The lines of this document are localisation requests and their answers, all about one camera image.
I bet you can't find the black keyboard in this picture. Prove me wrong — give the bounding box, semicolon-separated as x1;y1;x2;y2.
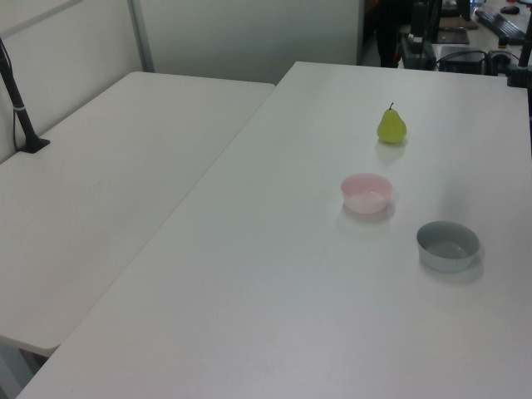
475;8;525;41

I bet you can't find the black equipment box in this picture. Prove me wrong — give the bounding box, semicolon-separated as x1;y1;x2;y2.
436;47;487;75

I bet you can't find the black flat box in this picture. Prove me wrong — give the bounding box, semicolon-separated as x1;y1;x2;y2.
434;28;470;45

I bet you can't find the dark upright object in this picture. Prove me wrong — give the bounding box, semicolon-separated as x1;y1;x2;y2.
375;0;401;68

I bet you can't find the black camera stand pole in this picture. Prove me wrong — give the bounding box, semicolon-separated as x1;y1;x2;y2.
0;37;52;154

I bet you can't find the dark grey machine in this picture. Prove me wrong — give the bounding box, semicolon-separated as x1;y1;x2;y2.
401;32;436;71

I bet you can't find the pink plastic bowl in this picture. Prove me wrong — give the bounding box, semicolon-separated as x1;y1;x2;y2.
340;172;394;215

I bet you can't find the green pear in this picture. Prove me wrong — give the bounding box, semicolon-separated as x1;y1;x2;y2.
377;101;408;145

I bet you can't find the black clamp camera stand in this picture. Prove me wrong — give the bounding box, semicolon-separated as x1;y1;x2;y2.
505;31;532;88

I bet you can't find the brown board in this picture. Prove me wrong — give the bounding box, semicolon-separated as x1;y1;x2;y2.
438;16;480;32

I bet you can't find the grey plastic bowl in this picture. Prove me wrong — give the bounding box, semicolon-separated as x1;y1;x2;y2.
416;220;480;273

